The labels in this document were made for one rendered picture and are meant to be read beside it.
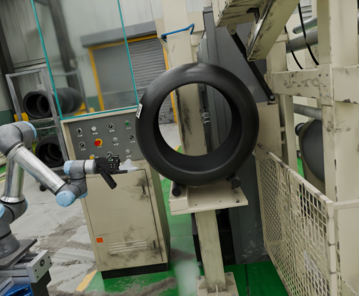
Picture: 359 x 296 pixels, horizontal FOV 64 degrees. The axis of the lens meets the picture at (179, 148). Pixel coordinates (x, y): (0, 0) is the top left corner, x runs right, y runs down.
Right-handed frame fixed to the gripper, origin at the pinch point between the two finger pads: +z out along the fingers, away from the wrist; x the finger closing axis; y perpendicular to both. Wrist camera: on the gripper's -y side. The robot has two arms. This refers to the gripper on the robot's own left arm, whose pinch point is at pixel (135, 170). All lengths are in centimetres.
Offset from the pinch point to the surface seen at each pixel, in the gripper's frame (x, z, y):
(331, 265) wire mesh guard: -62, 68, -13
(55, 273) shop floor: 73, -88, -112
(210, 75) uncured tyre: -12, 37, 45
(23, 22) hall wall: 985, -557, 275
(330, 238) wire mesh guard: -62, 67, -4
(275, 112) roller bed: 18, 75, 24
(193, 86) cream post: 25, 31, 40
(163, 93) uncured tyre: -12.1, 16.8, 37.9
